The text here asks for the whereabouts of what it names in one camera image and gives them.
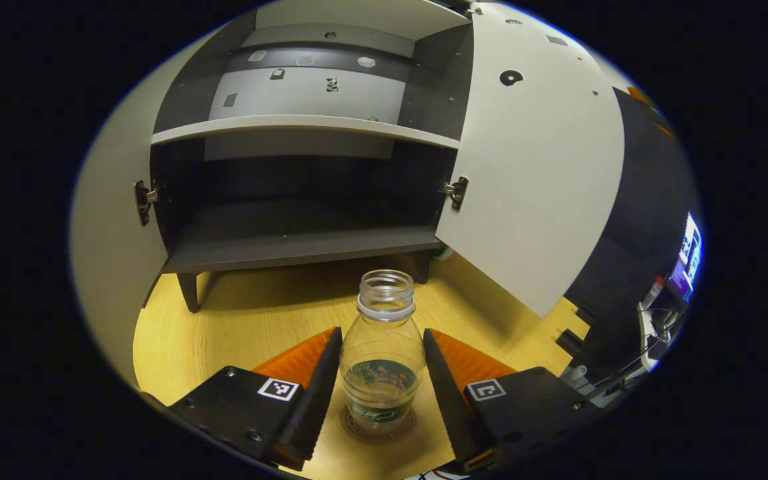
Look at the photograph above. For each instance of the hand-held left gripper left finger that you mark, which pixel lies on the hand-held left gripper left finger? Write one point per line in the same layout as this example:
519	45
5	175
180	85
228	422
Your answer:
314	406

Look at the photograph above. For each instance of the round brown coaster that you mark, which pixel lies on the round brown coaster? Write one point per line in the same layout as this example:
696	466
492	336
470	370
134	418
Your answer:
352	427

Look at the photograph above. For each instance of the white door with headphone sticker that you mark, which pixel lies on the white door with headphone sticker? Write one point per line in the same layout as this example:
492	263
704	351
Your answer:
537	166

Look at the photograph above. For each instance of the white door with camera sticker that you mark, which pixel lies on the white door with camera sticker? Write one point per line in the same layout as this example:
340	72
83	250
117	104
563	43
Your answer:
110	233

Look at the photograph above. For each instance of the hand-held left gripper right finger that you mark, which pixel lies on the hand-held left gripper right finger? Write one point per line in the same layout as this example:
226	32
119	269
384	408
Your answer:
447	406

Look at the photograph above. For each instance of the black block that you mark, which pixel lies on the black block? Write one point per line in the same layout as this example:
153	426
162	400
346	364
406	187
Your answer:
567	343

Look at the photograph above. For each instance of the black backdrop cloth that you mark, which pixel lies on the black backdrop cloth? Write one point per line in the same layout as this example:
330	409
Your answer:
637	220

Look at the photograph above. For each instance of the computer monitor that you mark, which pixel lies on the computer monitor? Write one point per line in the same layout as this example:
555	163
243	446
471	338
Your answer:
687	260

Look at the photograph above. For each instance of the clear plastic bottle green label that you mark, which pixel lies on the clear plastic bottle green label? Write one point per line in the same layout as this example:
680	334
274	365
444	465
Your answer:
382	346

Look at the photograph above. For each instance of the grey and white cabinet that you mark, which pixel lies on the grey and white cabinet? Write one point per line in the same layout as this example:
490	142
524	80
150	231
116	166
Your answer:
290	246

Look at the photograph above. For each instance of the metal door hinge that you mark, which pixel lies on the metal door hinge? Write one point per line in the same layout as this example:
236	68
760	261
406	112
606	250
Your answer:
472	10
456	192
144	200

